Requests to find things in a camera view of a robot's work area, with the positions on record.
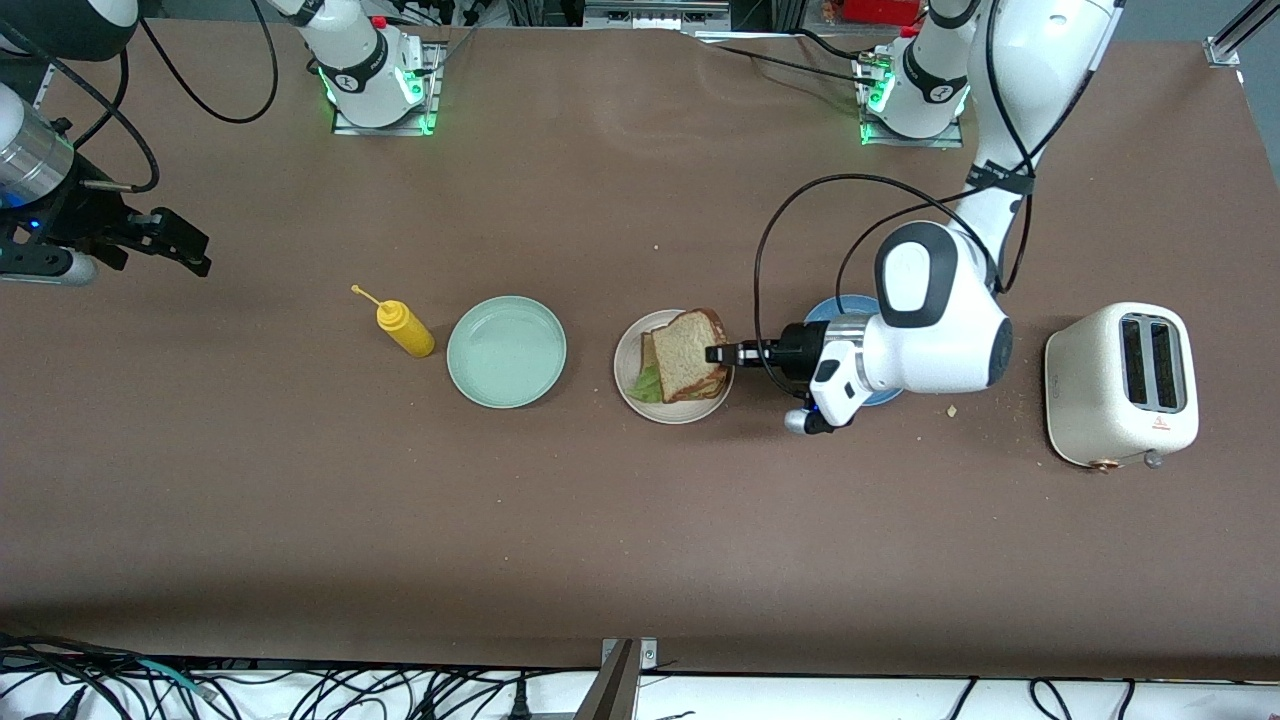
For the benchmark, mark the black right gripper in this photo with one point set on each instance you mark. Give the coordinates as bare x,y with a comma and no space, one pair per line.
88,218

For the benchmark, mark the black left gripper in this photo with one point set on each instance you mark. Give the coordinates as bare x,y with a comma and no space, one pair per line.
797,353

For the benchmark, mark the brown bread slice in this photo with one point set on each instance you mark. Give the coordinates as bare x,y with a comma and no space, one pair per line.
685,355
647,352

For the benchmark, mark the green lettuce leaf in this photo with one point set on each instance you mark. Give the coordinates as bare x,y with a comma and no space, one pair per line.
648,385

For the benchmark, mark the yellow mustard squeeze bottle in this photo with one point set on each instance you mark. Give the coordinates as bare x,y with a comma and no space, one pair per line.
408,333

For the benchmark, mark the blue plate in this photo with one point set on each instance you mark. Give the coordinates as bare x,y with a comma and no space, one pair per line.
830,308

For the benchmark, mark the beige plate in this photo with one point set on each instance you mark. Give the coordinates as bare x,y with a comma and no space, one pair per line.
628,355

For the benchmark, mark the mint green plate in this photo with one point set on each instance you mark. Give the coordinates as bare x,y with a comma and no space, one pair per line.
506,352

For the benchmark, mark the cream white toaster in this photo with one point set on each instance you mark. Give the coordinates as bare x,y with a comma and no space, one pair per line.
1085,390

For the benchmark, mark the grey metal device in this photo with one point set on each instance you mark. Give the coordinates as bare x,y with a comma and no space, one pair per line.
650,15

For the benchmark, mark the grey metal bar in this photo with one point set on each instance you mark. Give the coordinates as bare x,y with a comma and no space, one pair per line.
610,695

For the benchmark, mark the red box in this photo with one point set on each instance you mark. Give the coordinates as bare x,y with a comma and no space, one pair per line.
880,10

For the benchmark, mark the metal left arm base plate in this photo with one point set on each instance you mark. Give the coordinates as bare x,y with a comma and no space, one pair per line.
945,141

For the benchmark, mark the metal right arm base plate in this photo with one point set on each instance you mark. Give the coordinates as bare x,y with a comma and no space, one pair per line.
432,90

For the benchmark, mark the silver corner bracket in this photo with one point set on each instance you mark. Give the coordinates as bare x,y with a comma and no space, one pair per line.
648,655

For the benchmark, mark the aluminium frame profile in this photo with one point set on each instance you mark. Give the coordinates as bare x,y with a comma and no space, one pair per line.
1222,52

